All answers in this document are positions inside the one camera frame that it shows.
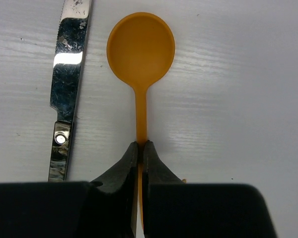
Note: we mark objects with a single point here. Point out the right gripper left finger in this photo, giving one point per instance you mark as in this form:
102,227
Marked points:
110,209

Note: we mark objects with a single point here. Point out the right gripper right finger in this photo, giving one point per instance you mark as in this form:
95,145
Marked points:
161,201

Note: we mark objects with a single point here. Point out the yellow-orange plastic spoon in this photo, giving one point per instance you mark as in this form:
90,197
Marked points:
140,51

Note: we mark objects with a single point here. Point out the steel knife dark handle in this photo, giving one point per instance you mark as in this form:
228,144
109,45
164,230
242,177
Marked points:
67,71

